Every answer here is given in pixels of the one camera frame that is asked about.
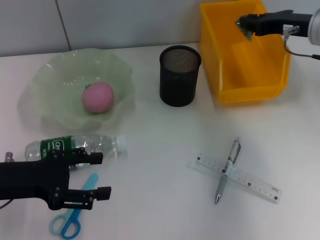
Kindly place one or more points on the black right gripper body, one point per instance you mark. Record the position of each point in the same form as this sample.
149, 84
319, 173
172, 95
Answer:
300, 21

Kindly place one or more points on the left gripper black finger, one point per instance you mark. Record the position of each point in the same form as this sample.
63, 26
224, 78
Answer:
96, 158
103, 193

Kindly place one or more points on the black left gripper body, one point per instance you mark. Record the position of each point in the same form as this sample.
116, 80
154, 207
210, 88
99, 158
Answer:
30, 177

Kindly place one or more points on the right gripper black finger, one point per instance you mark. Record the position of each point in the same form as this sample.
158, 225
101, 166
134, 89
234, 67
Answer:
260, 29
252, 19

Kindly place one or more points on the green plastic wrapper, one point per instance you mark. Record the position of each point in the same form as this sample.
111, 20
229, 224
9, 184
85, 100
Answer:
248, 35

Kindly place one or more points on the clear water bottle green label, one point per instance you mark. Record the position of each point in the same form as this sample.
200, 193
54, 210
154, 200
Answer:
37, 152

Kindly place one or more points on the pink toy peach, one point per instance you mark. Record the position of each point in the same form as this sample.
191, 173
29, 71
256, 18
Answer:
98, 98

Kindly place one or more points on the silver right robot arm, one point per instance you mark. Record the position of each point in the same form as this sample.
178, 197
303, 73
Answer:
315, 25

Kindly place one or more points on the blue scissors with cover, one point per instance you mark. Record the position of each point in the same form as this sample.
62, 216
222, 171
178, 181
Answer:
90, 182

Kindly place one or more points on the pale green glass fruit plate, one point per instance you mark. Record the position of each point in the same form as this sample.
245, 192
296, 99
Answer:
62, 75

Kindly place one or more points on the black mesh pen cup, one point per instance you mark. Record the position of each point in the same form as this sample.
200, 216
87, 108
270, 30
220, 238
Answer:
177, 87

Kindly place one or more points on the silver white ballpoint pen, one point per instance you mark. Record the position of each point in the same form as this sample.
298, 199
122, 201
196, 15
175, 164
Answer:
221, 186

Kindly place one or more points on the transparent plastic ruler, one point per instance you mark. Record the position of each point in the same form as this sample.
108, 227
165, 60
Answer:
260, 186

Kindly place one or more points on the yellow plastic bin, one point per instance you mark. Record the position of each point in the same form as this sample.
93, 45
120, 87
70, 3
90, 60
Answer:
250, 75

